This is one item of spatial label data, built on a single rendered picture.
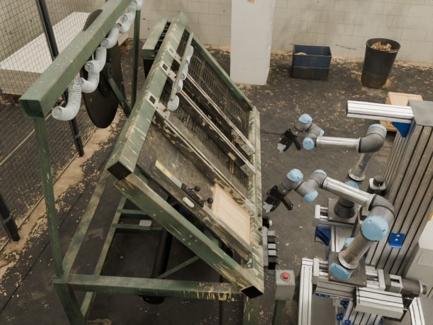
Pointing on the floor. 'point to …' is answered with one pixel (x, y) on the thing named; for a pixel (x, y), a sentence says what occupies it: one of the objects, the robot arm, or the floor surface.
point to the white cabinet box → (251, 40)
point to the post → (279, 312)
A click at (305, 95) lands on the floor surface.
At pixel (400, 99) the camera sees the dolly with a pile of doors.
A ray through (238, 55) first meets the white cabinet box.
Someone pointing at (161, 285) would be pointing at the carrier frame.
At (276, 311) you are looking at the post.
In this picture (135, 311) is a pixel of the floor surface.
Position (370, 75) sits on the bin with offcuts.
